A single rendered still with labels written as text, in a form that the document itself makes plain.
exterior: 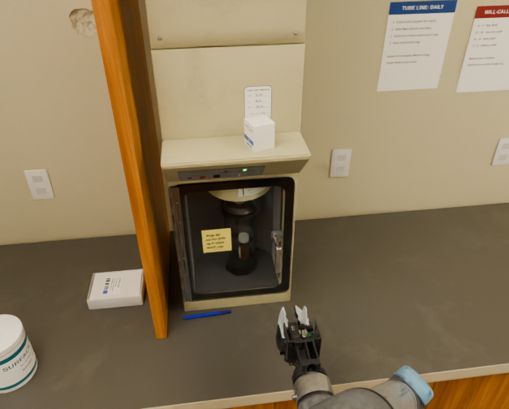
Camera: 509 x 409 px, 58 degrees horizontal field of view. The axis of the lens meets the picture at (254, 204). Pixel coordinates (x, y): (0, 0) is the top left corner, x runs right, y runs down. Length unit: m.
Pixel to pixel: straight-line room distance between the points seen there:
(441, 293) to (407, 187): 0.48
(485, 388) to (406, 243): 0.51
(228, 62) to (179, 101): 0.14
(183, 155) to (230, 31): 0.27
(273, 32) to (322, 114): 0.63
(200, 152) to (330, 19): 0.67
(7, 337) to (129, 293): 0.35
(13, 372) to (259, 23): 1.00
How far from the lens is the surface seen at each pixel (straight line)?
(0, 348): 1.28
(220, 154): 0.99
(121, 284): 1.49
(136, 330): 1.40
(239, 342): 1.34
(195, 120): 1.05
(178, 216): 1.17
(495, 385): 1.59
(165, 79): 1.02
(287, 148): 1.02
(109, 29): 0.91
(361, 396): 0.63
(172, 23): 0.99
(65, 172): 1.66
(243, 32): 1.00
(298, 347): 1.00
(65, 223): 1.78
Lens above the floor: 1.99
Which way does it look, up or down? 35 degrees down
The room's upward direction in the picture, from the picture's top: straight up
